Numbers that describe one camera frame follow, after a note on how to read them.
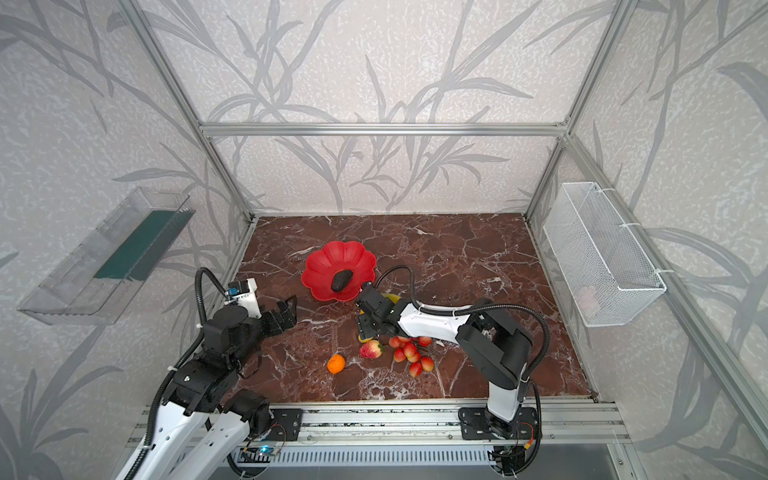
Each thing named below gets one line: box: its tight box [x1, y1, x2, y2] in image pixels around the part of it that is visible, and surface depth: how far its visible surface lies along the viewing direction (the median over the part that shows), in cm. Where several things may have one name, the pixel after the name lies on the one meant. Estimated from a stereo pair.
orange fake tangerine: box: [327, 353, 346, 375], surface depth 82 cm
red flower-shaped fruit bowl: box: [301, 241, 377, 301], surface depth 107 cm
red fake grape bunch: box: [388, 336, 434, 378], surface depth 84 cm
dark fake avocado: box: [332, 269, 353, 293], surface depth 99 cm
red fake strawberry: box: [359, 340, 383, 359], surface depth 84 cm
